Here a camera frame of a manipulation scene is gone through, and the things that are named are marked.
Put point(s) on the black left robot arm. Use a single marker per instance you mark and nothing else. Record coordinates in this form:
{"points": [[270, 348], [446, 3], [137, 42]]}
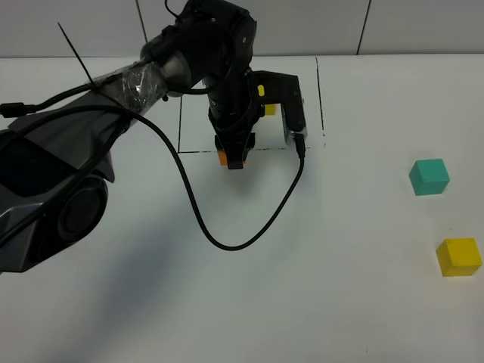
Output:
{"points": [[56, 164]]}

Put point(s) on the yellow template block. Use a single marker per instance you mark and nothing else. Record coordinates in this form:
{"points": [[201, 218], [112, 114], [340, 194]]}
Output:
{"points": [[270, 109]]}

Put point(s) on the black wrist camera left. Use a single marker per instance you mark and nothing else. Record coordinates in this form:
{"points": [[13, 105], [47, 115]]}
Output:
{"points": [[283, 89]]}

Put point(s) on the orange block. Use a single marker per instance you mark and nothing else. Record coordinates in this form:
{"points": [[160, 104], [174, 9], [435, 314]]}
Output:
{"points": [[222, 157]]}

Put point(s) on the teal block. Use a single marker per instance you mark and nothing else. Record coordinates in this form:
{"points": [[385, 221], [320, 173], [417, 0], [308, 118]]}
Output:
{"points": [[429, 177]]}

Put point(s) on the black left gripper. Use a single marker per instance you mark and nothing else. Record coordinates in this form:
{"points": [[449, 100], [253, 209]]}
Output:
{"points": [[233, 111]]}

